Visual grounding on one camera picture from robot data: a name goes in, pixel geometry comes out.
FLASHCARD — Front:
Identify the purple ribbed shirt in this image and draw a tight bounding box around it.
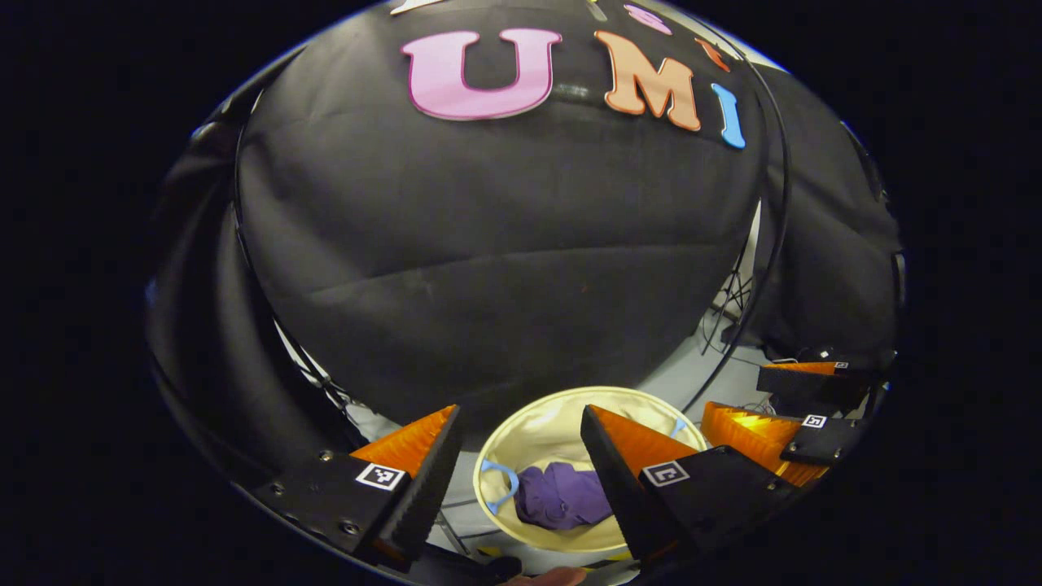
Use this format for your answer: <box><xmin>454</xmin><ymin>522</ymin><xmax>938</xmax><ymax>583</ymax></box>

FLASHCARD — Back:
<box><xmin>514</xmin><ymin>461</ymin><xmax>614</xmax><ymax>531</ymax></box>

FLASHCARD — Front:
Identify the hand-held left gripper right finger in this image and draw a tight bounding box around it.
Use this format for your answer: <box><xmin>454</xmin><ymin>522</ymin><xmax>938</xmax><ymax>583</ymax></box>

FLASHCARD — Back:
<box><xmin>580</xmin><ymin>405</ymin><xmax>800</xmax><ymax>564</ymax></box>

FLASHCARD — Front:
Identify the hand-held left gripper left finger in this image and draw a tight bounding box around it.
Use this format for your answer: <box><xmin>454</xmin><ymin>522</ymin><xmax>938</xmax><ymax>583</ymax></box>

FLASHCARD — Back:
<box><xmin>252</xmin><ymin>405</ymin><xmax>462</xmax><ymax>564</ymax></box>

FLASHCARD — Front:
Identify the cream laundry hamper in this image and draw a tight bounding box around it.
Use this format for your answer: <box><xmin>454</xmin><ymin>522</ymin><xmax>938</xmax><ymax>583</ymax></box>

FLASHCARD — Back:
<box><xmin>472</xmin><ymin>387</ymin><xmax>709</xmax><ymax>554</ymax></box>

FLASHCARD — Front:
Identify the black backdrop cloth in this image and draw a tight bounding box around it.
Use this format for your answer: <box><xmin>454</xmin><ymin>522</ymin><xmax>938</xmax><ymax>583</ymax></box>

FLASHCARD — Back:
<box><xmin>147</xmin><ymin>0</ymin><xmax>904</xmax><ymax>432</ymax></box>

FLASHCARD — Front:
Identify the black tripod stand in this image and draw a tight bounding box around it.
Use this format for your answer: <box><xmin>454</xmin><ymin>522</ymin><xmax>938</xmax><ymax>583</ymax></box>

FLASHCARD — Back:
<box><xmin>698</xmin><ymin>269</ymin><xmax>762</xmax><ymax>359</ymax></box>

